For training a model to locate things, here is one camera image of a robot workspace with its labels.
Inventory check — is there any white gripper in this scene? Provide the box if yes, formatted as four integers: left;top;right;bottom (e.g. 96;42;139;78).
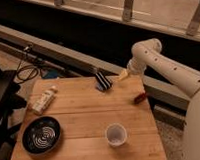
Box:
118;58;146;81

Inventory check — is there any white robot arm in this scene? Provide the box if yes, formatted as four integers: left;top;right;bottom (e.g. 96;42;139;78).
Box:
119;38;200;160

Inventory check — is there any black patterned ceramic bowl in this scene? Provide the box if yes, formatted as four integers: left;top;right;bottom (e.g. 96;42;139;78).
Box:
22;116;61;155

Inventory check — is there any clear plastic cup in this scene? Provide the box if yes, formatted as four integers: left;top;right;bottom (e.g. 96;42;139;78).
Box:
105;123;128;147

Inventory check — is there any blue object on floor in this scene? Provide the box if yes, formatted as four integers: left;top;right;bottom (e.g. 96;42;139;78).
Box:
43;69;58;79

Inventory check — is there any white plastic bottle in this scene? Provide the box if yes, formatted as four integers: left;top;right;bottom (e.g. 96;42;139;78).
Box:
32;86;57;115

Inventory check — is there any black chair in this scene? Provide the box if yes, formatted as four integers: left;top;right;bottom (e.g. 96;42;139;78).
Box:
0;68;27;148

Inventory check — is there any grey metal rail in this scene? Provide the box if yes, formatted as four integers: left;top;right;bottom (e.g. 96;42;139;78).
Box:
0;25;190;110

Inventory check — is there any black cable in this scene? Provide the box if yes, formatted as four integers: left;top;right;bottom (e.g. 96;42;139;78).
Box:
12;43;48;84

